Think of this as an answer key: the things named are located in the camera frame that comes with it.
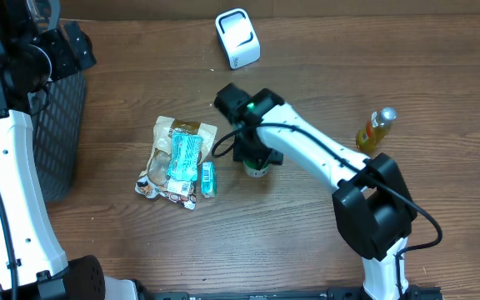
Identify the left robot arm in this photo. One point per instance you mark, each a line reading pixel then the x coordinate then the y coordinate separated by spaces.
pixel 33 264

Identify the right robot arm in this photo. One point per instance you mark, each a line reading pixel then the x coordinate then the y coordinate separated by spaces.
pixel 371 202

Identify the teal wet wipes pack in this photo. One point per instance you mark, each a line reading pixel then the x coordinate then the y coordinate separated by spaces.
pixel 185 153

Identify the grey plastic basket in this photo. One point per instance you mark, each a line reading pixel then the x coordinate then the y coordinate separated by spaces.
pixel 57 110

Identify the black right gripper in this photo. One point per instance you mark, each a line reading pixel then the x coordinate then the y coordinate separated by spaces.
pixel 257 155

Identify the yellow liquid bottle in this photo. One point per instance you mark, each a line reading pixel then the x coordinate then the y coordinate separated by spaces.
pixel 375 129

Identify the brown white snack bag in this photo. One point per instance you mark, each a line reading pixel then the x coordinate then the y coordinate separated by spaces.
pixel 153 181

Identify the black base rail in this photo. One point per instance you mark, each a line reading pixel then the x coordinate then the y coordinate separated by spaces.
pixel 333 293

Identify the small teal tissue pack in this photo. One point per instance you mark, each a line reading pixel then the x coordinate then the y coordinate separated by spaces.
pixel 209 182

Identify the green lid jar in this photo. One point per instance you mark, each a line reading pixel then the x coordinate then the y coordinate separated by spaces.
pixel 256 170

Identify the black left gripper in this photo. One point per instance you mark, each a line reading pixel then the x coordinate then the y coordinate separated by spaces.
pixel 55 42

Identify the white barcode scanner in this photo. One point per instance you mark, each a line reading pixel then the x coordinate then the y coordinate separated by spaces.
pixel 238 39

